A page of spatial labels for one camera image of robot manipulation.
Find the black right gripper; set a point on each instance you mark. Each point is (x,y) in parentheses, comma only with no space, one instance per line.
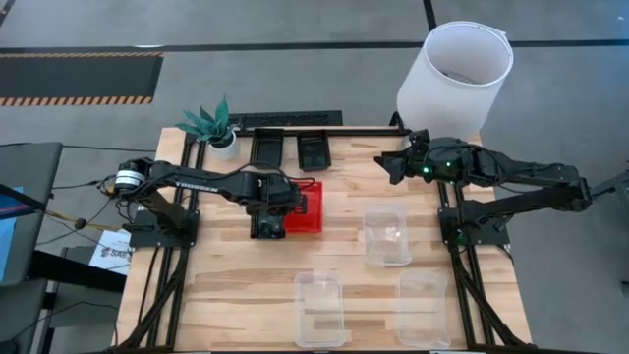
(432,162)

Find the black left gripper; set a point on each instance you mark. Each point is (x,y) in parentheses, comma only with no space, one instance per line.
(272,194)

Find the black plastic basket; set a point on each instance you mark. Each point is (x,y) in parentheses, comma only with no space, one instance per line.
(268,231)
(314,152)
(268,147)

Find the clear plastic basket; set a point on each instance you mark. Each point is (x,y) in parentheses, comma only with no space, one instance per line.
(319,310)
(388,236)
(423,310)

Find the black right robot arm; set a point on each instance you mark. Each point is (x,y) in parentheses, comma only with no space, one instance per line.
(531,172)

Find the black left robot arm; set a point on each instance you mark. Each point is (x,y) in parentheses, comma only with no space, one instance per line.
(196,180)

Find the red plastic basket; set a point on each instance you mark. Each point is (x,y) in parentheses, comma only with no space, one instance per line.
(312,216)

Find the white shade table lamp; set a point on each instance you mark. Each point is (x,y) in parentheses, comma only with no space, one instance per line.
(442,108)

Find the black perforated panel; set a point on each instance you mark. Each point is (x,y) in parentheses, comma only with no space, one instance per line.
(285,119)

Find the green plant in white pot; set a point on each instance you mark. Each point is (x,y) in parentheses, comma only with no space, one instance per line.
(212,125)

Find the white printed paper sheet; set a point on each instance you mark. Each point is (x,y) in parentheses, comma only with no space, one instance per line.
(110,253)

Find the black crossbar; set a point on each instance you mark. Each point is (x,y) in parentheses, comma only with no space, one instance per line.
(74,270)

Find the black hazard-striped floor mat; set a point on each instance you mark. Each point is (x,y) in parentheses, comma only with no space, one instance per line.
(74,76)

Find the grey side table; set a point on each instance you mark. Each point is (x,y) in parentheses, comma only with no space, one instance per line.
(34,167)

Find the blue panel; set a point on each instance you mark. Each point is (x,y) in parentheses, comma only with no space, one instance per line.
(7,236)

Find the black aluminium table frame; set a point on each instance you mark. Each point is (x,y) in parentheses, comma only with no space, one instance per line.
(354,132)

